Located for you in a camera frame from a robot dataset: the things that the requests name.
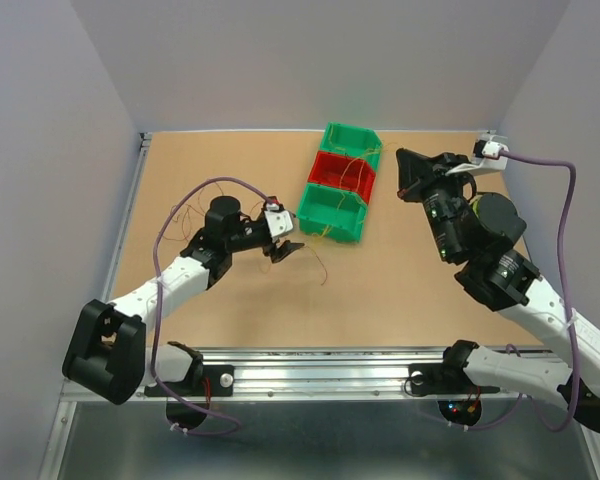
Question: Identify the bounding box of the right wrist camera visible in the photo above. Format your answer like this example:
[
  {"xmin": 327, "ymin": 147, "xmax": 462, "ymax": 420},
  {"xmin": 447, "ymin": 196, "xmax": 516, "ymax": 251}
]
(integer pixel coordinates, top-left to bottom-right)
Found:
[{"xmin": 471, "ymin": 133, "xmax": 509, "ymax": 176}]

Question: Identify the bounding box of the left aluminium frame post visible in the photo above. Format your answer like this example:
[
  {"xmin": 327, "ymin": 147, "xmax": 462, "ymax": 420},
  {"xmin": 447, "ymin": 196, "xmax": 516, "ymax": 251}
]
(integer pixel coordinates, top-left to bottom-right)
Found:
[{"xmin": 82, "ymin": 130, "xmax": 154, "ymax": 361}]

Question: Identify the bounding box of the green plastic bin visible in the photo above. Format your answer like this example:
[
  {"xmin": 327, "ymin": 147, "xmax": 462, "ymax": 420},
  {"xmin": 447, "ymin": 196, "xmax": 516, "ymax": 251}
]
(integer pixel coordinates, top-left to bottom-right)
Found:
[
  {"xmin": 320, "ymin": 122, "xmax": 383, "ymax": 171},
  {"xmin": 296, "ymin": 183, "xmax": 368, "ymax": 243}
]

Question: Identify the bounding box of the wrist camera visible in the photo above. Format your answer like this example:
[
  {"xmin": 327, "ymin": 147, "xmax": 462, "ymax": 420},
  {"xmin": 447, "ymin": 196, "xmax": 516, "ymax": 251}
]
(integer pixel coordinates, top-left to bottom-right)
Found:
[
  {"xmin": 263, "ymin": 197, "xmax": 295, "ymax": 241},
  {"xmin": 471, "ymin": 133, "xmax": 509, "ymax": 176}
]

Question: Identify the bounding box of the far green plastic bin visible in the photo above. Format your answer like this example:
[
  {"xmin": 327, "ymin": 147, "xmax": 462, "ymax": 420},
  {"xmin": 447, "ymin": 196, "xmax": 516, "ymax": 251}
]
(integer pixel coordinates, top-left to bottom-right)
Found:
[{"xmin": 320, "ymin": 122, "xmax": 383, "ymax": 171}]

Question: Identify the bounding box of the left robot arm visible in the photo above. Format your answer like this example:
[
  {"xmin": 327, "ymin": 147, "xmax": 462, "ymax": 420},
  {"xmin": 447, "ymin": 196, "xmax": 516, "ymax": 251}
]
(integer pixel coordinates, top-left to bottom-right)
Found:
[{"xmin": 62, "ymin": 196, "xmax": 302, "ymax": 405}]

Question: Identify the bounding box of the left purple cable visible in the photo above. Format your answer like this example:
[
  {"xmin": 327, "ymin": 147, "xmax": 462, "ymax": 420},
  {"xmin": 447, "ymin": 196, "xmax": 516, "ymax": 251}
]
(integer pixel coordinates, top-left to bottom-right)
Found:
[{"xmin": 149, "ymin": 177, "xmax": 242, "ymax": 437}]

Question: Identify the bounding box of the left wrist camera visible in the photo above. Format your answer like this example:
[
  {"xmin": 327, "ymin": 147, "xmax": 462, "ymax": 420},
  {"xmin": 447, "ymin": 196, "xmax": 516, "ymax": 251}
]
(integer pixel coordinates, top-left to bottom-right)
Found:
[{"xmin": 263, "ymin": 197, "xmax": 295, "ymax": 241}]

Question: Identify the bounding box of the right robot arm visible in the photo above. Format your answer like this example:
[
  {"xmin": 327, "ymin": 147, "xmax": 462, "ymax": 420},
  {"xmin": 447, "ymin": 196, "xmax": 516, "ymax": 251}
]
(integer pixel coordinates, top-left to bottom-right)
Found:
[{"xmin": 396, "ymin": 140, "xmax": 600, "ymax": 434}]

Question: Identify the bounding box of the near green plastic bin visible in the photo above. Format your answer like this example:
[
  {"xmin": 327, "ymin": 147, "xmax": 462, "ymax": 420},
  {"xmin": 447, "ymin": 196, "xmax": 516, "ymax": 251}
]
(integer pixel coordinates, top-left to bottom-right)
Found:
[{"xmin": 296, "ymin": 183, "xmax": 368, "ymax": 243}]

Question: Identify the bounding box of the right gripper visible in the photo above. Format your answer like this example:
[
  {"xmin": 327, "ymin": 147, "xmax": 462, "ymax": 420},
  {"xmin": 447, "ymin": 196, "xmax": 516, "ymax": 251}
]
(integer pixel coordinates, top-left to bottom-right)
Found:
[{"xmin": 396, "ymin": 146, "xmax": 476, "ymax": 262}]

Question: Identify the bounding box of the wire bundle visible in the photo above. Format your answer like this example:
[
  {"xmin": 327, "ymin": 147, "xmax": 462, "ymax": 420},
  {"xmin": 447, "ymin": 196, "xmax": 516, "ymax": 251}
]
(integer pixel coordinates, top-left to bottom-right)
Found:
[{"xmin": 167, "ymin": 182, "xmax": 276, "ymax": 241}]

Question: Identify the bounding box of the red plastic bin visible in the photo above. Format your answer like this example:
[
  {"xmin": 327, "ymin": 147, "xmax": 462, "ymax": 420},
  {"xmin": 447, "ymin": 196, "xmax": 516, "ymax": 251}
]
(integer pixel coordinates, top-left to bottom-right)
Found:
[{"xmin": 308, "ymin": 151, "xmax": 376, "ymax": 204}]

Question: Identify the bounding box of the aluminium mounting rail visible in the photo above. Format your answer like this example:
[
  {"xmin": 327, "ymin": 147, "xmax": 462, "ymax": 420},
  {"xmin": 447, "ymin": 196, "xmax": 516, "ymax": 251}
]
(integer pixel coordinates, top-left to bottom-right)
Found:
[{"xmin": 59, "ymin": 344, "xmax": 596, "ymax": 401}]

